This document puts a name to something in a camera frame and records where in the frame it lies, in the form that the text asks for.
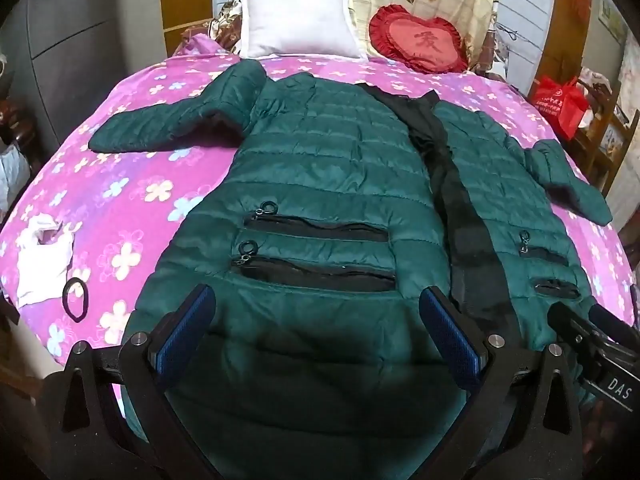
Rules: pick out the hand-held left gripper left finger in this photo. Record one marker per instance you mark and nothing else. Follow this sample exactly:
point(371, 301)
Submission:
point(185, 332)

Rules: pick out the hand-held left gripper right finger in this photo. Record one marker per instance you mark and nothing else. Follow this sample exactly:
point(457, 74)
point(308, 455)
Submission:
point(450, 340)

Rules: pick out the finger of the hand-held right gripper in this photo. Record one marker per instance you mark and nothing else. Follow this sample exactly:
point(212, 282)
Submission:
point(615, 327)
point(570, 325)

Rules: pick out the dark green puffer jacket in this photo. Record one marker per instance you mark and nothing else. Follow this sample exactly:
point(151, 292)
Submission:
point(325, 160)

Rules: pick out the white crumpled cloth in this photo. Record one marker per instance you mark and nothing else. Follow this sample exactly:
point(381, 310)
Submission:
point(42, 270)

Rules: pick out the pink floral bedsheet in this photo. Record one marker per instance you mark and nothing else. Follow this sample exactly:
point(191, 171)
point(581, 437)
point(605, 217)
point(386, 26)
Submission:
point(125, 170)

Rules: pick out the wooden chair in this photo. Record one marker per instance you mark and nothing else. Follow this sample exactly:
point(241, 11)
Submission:
point(607, 125)

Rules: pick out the red shopping bag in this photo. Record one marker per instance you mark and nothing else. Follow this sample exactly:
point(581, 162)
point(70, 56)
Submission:
point(560, 105)

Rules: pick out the white plastic bag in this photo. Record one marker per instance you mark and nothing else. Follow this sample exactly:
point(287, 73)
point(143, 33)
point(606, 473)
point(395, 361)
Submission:
point(12, 175)

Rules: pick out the red heart-shaped pillow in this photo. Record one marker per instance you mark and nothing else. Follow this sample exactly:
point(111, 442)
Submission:
point(420, 40)

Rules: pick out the grey wardrobe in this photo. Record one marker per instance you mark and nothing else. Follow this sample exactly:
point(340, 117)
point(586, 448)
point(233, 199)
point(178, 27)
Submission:
point(75, 35)

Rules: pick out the wooden slatted headboard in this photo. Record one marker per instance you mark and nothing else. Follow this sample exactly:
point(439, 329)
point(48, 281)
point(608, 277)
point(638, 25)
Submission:
point(525, 10)

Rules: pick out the white pillow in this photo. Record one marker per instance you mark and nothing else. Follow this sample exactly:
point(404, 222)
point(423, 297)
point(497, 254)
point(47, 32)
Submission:
point(300, 20)

